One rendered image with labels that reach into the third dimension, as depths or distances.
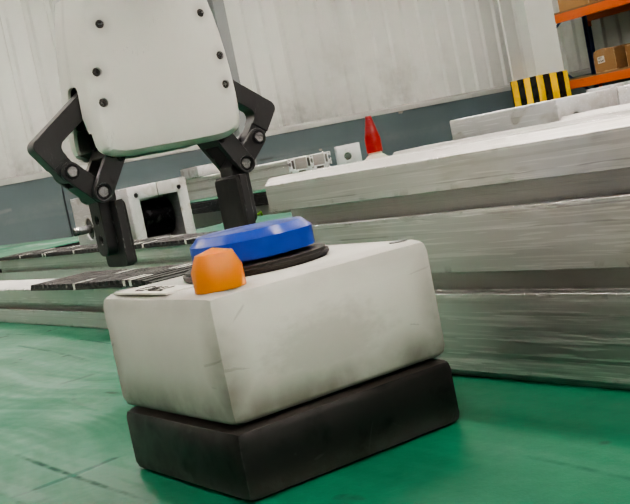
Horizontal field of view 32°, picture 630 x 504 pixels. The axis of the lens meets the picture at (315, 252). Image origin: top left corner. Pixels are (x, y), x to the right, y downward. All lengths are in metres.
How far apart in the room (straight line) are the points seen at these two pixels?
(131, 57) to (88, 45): 0.03
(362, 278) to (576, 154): 0.08
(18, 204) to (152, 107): 11.18
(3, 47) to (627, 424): 11.76
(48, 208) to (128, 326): 11.58
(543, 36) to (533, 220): 8.32
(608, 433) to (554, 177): 0.10
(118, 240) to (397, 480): 0.39
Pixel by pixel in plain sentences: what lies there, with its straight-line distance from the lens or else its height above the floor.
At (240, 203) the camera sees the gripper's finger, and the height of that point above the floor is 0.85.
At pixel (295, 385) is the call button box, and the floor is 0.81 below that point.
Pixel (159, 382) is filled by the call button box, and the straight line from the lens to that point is 0.35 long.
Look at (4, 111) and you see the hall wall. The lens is 11.92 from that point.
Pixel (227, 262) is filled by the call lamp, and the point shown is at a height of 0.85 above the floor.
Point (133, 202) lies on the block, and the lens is 1.49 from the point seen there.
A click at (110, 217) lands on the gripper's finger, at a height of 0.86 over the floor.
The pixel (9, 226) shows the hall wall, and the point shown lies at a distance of 11.81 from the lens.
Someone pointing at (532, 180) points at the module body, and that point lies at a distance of 0.38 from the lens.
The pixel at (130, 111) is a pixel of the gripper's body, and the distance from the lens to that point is 0.67.
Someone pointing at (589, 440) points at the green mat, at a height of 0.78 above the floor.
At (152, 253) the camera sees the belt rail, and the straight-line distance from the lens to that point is 1.16.
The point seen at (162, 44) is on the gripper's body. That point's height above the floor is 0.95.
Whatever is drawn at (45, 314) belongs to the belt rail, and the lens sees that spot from 0.91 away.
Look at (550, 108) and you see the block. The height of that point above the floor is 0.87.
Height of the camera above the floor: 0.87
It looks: 5 degrees down
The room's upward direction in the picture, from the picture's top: 11 degrees counter-clockwise
